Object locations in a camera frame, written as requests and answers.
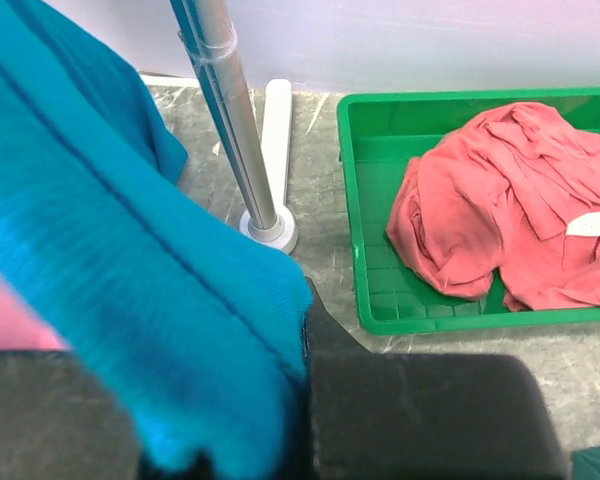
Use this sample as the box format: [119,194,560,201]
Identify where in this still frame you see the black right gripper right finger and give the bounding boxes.
[305,298,569,479]

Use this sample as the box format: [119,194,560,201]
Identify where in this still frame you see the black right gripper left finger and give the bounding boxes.
[0,349,216,480]

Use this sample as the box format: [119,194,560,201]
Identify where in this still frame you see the pink t shirt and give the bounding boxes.
[0,276,69,351]

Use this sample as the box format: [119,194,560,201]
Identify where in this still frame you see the blue t shirt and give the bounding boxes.
[0,1,312,479]

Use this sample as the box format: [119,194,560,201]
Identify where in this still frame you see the dusty red shirt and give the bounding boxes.
[386,102,600,311]

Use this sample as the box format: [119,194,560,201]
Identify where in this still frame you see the dark green shorts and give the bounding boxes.
[571,446,600,480]

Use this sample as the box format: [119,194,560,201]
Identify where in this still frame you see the green plastic tray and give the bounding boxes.
[337,87,600,335]

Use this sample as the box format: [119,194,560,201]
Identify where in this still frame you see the silver clothes rack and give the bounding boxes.
[139,0,300,255]

